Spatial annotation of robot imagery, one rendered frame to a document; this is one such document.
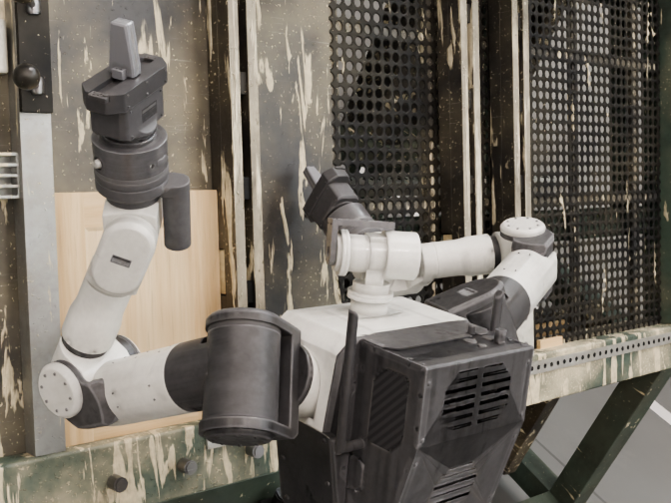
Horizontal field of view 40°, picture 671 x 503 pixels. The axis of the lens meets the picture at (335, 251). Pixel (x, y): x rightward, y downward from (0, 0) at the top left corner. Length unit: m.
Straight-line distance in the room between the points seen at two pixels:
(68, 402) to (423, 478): 0.48
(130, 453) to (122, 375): 0.38
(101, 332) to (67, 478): 0.36
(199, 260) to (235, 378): 0.59
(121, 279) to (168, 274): 0.46
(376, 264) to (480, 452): 0.28
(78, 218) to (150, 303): 0.20
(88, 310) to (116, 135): 0.27
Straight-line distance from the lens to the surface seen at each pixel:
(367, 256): 1.22
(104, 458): 1.57
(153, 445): 1.61
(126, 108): 1.04
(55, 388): 1.29
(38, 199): 1.49
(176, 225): 1.15
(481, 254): 1.64
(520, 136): 2.19
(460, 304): 1.35
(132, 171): 1.09
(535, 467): 3.21
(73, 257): 1.53
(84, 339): 1.26
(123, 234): 1.12
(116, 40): 1.06
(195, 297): 1.64
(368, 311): 1.24
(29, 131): 1.49
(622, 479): 3.75
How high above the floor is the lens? 1.99
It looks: 28 degrees down
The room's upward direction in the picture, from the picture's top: 22 degrees clockwise
